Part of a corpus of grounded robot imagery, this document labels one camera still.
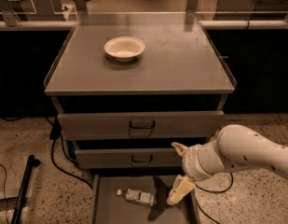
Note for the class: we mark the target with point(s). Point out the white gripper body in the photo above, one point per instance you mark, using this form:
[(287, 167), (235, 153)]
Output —
[(189, 162)]

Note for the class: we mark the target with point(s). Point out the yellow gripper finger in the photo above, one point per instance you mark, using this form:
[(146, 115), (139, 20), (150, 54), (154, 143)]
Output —
[(180, 148), (181, 186)]

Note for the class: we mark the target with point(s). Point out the clear plastic bottle white cap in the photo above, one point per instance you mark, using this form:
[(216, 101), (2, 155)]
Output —
[(136, 196)]

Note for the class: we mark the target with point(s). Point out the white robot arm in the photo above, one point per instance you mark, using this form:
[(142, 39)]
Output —
[(233, 149)]

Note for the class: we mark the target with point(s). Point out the top grey drawer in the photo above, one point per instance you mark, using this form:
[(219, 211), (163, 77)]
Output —
[(102, 126)]

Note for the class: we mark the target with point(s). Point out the grey drawer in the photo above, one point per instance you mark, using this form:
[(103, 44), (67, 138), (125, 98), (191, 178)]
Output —
[(108, 208), (102, 126), (121, 158)]

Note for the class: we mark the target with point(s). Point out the grey drawer cabinet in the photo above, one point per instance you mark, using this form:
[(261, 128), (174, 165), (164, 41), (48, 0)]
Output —
[(178, 71)]

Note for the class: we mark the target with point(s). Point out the bottom grey drawer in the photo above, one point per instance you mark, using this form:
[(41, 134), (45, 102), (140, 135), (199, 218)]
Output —
[(108, 208)]

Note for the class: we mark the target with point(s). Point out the middle grey drawer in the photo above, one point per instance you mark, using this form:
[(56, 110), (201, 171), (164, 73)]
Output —
[(121, 158)]

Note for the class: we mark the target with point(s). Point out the white bowl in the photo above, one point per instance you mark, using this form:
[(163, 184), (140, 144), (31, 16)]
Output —
[(124, 48)]

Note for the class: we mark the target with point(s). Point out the black metal bar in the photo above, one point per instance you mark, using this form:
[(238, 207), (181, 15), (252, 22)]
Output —
[(31, 163)]

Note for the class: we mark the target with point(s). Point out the black middle drawer handle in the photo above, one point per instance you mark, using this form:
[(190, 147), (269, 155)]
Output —
[(136, 159)]

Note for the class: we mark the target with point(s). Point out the black drawer handle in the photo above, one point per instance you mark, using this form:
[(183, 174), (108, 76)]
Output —
[(136, 159), (139, 126)]

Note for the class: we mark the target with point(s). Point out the black top drawer handle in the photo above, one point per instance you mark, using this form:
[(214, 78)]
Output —
[(139, 126)]

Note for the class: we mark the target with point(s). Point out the white horizontal rail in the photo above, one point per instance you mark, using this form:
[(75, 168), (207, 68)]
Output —
[(208, 25)]

